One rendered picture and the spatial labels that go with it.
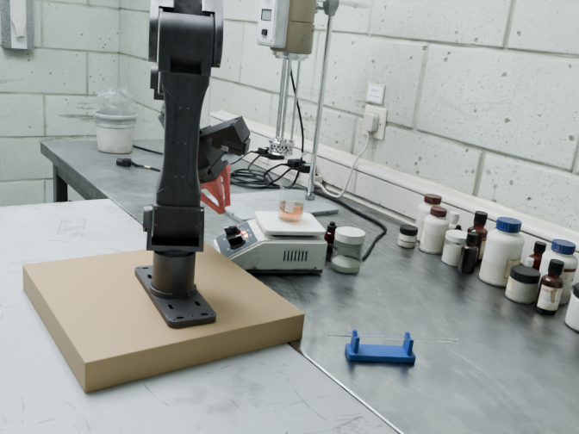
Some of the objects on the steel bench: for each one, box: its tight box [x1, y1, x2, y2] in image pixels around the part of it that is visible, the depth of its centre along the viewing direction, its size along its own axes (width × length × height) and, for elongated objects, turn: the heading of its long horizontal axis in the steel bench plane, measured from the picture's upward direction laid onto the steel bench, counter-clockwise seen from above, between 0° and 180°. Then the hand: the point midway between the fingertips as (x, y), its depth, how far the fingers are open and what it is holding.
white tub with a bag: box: [93, 86, 138, 154], centre depth 199 cm, size 14×14×21 cm
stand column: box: [305, 16, 333, 201], centre depth 155 cm, size 3×3×70 cm
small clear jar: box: [441, 230, 467, 267], centre depth 131 cm, size 6×6×7 cm
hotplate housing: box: [213, 220, 327, 273], centre depth 120 cm, size 22×13×8 cm, turn 86°
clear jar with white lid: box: [331, 226, 365, 275], centre depth 120 cm, size 6×6×8 cm
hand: (222, 206), depth 111 cm, fingers closed
